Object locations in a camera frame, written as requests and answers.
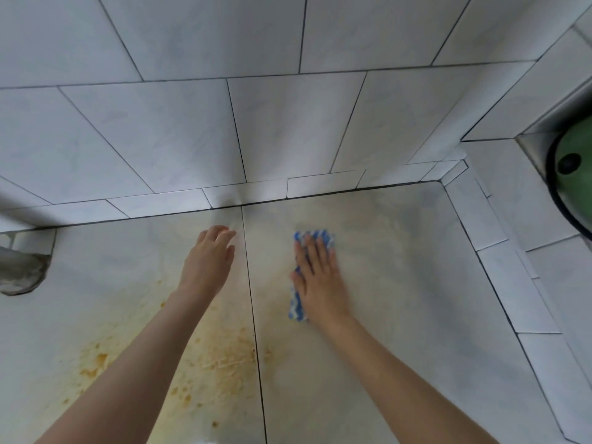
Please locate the person's left hand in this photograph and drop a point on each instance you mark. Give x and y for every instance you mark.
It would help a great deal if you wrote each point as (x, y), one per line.
(208, 263)

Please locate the person's right hand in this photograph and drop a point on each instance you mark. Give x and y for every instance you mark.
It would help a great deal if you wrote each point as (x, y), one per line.
(321, 282)

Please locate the blue white wavy cloth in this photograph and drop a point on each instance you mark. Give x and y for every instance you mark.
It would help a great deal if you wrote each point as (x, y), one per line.
(296, 309)

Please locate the person's left forearm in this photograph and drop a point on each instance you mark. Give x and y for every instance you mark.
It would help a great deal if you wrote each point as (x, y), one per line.
(134, 374)

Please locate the person's right forearm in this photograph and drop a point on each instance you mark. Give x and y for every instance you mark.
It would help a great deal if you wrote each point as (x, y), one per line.
(397, 388)

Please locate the rusty grey metal pipe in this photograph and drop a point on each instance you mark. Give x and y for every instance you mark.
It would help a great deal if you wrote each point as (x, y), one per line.
(23, 272)

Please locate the green enamel pot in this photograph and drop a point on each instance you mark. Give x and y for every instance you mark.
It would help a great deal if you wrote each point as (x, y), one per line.
(576, 180)

